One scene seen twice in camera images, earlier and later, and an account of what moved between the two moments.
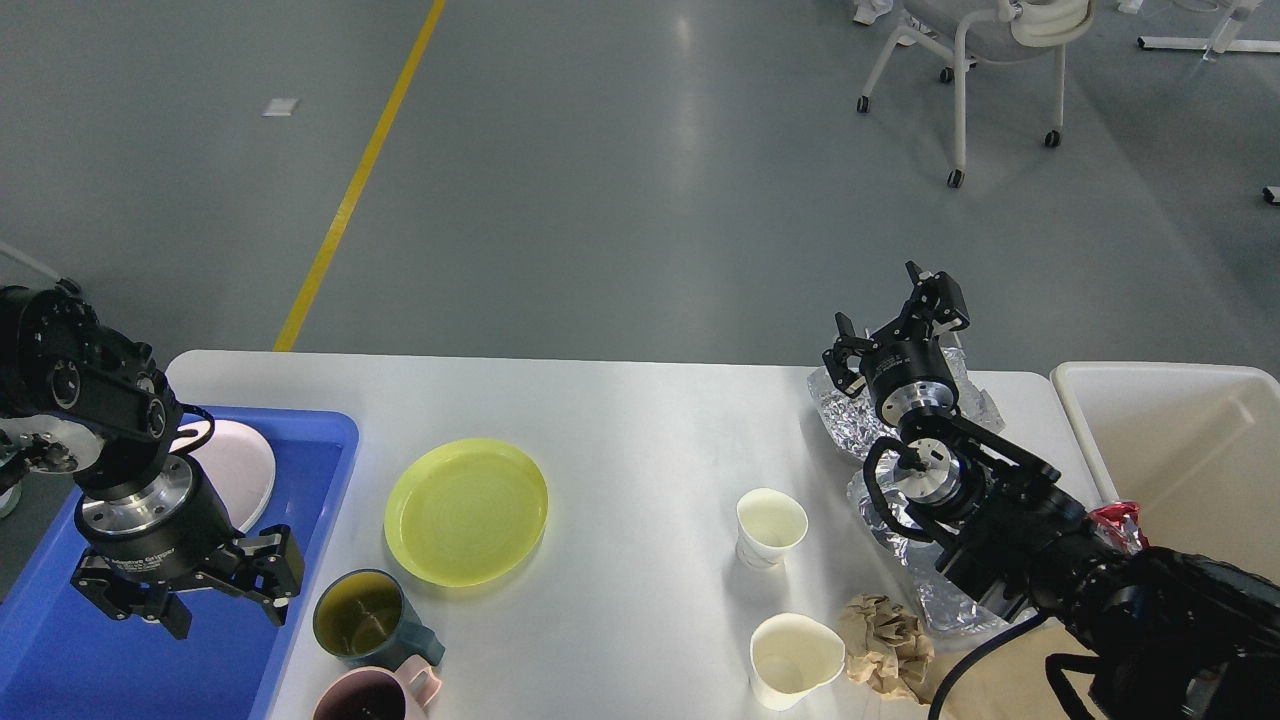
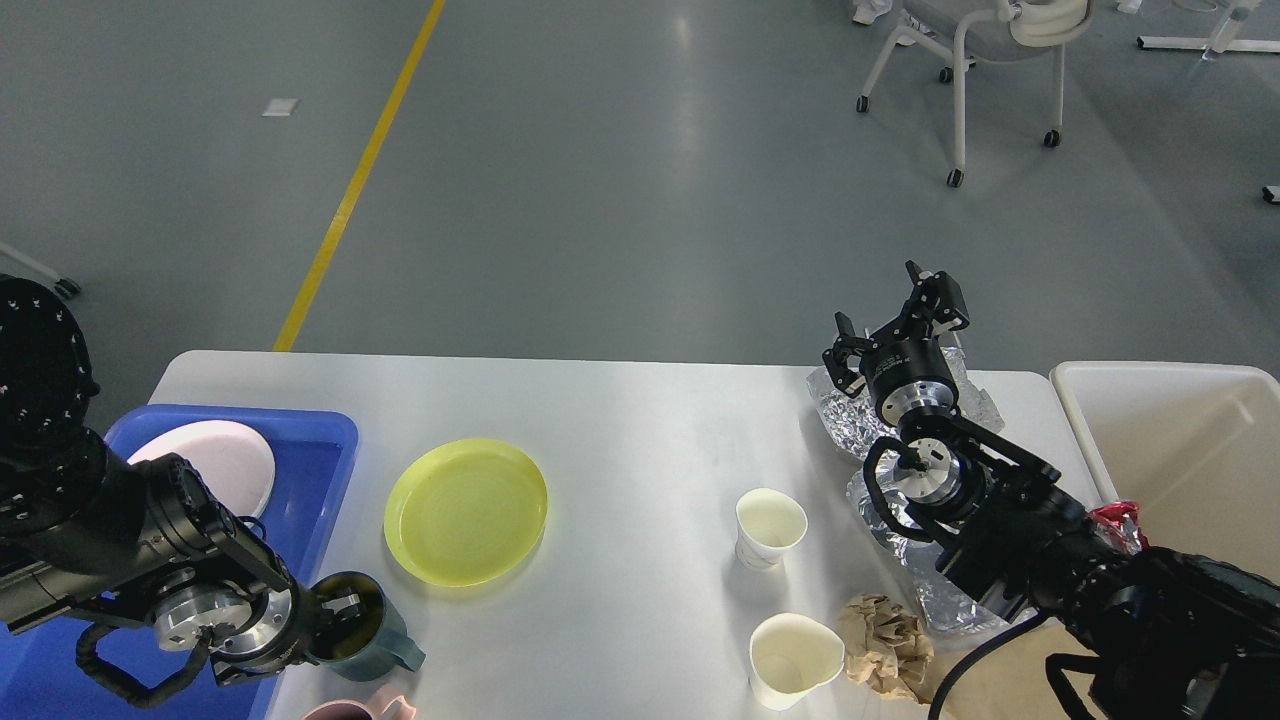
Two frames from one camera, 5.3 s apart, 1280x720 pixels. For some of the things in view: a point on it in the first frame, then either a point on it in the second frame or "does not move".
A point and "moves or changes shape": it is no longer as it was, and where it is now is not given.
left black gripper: (172, 528) -> (266, 633)
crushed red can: (1118, 522) does not move
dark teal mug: (363, 617) moves or changes shape
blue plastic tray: (62, 658) does not move
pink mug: (378, 693) moves or changes shape
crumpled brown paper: (887, 648) does not move
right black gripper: (910, 370) does not move
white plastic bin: (1196, 446) does not move
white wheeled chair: (975, 33) does not move
